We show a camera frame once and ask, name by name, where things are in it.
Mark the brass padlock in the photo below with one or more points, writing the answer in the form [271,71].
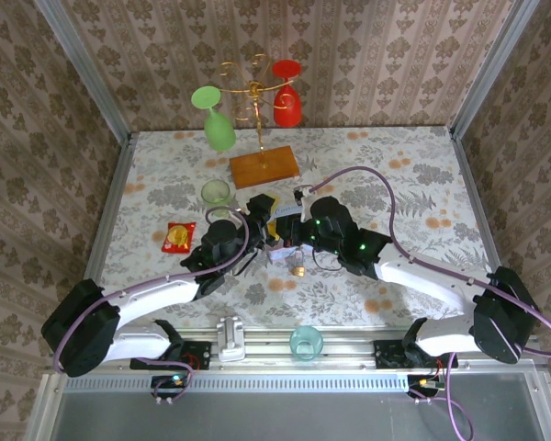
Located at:
[297,271]

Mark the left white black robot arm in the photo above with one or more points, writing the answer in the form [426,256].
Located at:
[156,294]

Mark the light blue cartoon box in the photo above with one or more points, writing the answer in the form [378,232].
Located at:
[287,210]

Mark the red yellow snack packet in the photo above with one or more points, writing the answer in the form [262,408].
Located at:
[178,238]

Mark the green plastic cup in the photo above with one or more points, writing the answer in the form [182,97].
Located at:
[215,193]

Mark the gold rack with wooden base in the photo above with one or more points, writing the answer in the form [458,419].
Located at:
[264,170]

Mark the floral tablecloth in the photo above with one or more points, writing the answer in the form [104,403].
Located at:
[349,156]

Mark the green wine glass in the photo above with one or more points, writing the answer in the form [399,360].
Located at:
[219,131]

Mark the teal glass cup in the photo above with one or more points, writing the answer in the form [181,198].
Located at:
[306,344]

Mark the red wine glass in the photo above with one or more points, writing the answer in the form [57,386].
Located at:
[288,108]

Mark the small circuit board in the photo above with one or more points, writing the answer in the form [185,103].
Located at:
[424,383]
[170,383]

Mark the white plastic bracket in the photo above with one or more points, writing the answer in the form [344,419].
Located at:
[230,337]

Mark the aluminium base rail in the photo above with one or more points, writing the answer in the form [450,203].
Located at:
[266,351]

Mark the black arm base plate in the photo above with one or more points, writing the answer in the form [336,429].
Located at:
[388,353]
[197,353]

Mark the aluminium frame post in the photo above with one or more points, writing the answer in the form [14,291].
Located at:
[85,69]
[491,69]

